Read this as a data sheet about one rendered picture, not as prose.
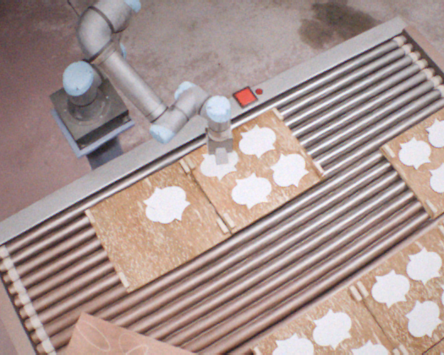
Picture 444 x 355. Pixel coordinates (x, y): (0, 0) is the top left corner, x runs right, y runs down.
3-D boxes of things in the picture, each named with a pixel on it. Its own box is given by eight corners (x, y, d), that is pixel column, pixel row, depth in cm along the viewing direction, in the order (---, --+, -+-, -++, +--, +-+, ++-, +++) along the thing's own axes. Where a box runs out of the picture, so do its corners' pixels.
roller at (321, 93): (0, 264, 203) (-4, 260, 198) (405, 46, 246) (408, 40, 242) (5, 275, 201) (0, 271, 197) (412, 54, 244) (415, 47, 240)
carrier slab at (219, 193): (182, 159, 216) (181, 157, 215) (272, 110, 226) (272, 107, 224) (232, 235, 204) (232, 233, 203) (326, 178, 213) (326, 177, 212)
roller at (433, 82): (21, 310, 196) (16, 307, 191) (434, 78, 239) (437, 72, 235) (26, 321, 194) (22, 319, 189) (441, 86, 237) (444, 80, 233)
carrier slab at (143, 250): (84, 212, 207) (84, 210, 206) (182, 161, 216) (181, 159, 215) (128, 293, 195) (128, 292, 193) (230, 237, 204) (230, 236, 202)
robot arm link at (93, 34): (64, 28, 158) (172, 146, 175) (90, 4, 161) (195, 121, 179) (56, 36, 168) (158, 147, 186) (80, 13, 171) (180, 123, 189)
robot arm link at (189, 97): (165, 98, 180) (192, 116, 178) (188, 74, 184) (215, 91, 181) (167, 111, 188) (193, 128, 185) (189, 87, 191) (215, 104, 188)
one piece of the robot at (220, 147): (207, 150, 185) (209, 172, 200) (235, 146, 186) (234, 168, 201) (203, 117, 190) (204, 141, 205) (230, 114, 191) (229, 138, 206)
